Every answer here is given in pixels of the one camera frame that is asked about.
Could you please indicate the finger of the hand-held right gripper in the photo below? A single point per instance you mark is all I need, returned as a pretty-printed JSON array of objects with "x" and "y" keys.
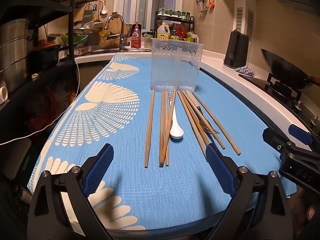
[
  {"x": 273, "y": 138},
  {"x": 298, "y": 132}
]

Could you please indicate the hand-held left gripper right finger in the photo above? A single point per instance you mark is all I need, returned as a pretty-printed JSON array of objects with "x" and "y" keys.
[{"x": 220, "y": 167}]

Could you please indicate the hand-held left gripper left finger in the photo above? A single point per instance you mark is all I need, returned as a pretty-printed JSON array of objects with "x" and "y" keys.
[{"x": 100, "y": 170}]

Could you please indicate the dark metal fork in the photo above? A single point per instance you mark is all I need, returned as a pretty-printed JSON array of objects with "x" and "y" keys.
[{"x": 200, "y": 116}]

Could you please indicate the bundle of wooden chopsticks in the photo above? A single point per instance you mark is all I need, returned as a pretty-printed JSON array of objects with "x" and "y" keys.
[{"x": 149, "y": 135}]

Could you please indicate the clear plastic utensil container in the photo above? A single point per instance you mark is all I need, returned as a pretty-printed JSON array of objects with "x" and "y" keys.
[{"x": 175, "y": 65}]

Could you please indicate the hanging kitchen utensils on hooks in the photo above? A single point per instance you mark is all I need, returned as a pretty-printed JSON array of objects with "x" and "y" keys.
[{"x": 201, "y": 2}]

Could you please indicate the person's right hand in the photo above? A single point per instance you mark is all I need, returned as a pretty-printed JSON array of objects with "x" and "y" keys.
[{"x": 312, "y": 211}]

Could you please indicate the black gas stove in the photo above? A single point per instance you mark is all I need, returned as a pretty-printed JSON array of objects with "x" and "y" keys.
[{"x": 275, "y": 90}]

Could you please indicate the blue patterned tablecloth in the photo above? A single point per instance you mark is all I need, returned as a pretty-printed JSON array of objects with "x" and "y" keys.
[{"x": 175, "y": 192}]

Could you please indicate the black wok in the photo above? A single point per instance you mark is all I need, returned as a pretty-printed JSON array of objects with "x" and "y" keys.
[{"x": 282, "y": 67}]

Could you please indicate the blue white dish rag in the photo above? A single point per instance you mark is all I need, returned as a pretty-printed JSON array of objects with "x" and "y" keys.
[{"x": 245, "y": 71}]

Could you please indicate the black electric kettle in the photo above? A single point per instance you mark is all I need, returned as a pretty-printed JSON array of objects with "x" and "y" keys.
[{"x": 236, "y": 50}]

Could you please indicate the stainless steel sink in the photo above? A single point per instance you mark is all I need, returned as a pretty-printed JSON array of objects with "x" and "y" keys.
[{"x": 105, "y": 50}]

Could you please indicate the white plastic pipe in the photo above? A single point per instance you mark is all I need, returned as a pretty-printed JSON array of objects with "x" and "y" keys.
[{"x": 3, "y": 95}]

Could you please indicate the dark bottle with white cap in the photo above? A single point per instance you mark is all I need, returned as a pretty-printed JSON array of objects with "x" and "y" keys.
[{"x": 196, "y": 39}]

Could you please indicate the wooden cutting board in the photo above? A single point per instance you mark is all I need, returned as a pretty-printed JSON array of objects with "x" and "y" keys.
[{"x": 110, "y": 43}]

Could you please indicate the black pot with orange lid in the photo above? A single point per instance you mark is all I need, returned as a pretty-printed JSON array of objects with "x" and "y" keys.
[{"x": 43, "y": 55}]

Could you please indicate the yellow green condiment bottle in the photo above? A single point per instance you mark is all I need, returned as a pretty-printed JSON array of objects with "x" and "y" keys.
[{"x": 190, "y": 37}]

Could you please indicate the green plastic basin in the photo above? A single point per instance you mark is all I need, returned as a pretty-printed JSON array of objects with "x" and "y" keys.
[{"x": 80, "y": 38}]

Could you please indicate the faucet hanging caddy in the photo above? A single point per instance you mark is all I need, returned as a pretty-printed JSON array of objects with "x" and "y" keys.
[{"x": 112, "y": 36}]

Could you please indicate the red dish soap pouch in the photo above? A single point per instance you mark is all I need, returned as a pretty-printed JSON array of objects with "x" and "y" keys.
[{"x": 136, "y": 37}]

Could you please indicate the glass jar with green lid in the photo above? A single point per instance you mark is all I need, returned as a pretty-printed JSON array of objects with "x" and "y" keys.
[{"x": 148, "y": 40}]

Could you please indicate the red sauce bottle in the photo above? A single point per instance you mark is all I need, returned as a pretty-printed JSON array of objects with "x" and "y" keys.
[{"x": 182, "y": 33}]

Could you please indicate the chrome kitchen faucet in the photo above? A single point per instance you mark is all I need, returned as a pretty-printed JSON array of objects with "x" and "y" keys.
[{"x": 122, "y": 30}]

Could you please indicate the dark soy sauce bottle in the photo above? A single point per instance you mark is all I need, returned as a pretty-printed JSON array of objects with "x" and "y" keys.
[{"x": 174, "y": 33}]

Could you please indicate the yellow cooking oil jug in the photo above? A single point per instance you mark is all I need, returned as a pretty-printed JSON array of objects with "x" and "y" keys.
[{"x": 163, "y": 32}]

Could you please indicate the large steel pot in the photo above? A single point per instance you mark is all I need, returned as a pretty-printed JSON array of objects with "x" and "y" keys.
[{"x": 12, "y": 52}]

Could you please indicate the metal grater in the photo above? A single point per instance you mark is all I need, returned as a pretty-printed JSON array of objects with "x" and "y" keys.
[{"x": 87, "y": 16}]

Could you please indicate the white hanging ladle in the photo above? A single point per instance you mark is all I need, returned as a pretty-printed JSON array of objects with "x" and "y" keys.
[{"x": 104, "y": 9}]

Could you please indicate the row of spice jars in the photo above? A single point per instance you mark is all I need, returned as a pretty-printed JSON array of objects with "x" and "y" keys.
[{"x": 172, "y": 12}]

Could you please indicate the window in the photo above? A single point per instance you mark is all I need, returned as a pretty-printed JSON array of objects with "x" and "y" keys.
[{"x": 147, "y": 2}]

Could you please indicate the wall vent grille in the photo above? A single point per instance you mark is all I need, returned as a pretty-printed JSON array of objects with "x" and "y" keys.
[
  {"x": 239, "y": 20},
  {"x": 250, "y": 22}
]

